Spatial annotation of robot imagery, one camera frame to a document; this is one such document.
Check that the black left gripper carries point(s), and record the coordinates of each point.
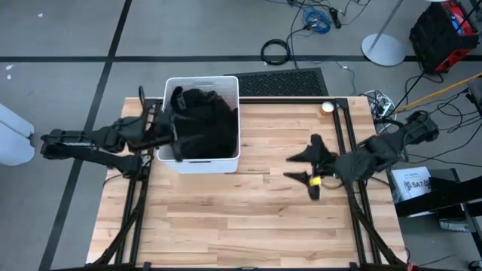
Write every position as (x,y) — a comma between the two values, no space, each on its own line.
(165,130)

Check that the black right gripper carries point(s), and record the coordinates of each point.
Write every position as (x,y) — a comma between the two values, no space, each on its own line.
(324,162)

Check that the large black garment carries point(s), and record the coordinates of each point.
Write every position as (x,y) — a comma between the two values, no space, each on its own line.
(211,128)

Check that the white plastic laundry basket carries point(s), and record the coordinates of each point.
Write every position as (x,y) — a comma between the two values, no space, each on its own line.
(203,165)

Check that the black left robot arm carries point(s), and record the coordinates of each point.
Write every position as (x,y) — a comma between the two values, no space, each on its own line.
(94,147)

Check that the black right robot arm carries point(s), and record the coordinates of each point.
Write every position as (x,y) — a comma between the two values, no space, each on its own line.
(380,150)

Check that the yellow tape marker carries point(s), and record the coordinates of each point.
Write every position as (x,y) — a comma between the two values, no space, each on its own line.
(315,181)

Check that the small white round ball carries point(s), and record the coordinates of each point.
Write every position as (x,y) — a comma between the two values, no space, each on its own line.
(327,107)

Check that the black floor vent grate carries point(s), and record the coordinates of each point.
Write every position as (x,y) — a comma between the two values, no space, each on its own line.
(286,81)

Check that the white power strip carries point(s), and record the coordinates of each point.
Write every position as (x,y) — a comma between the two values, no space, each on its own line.
(382,110)

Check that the white printed box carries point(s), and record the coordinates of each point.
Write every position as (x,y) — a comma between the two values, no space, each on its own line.
(410,184)

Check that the round-based floor stand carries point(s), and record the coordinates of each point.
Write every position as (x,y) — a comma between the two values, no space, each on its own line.
(383,50)

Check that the yellow pole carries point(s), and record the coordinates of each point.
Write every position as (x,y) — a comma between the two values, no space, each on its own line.
(433,95)

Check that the pale grey object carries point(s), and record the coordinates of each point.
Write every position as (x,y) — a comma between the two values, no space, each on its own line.
(15,143)

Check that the black power strip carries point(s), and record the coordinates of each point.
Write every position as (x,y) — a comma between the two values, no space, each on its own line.
(335,18)

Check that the black shelf unit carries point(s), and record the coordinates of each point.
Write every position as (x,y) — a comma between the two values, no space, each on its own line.
(452,192)

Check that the red and black case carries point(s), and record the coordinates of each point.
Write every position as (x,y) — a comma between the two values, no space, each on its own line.
(433,37)

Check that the black metal table frame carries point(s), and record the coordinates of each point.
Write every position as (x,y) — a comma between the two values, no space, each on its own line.
(263,101)

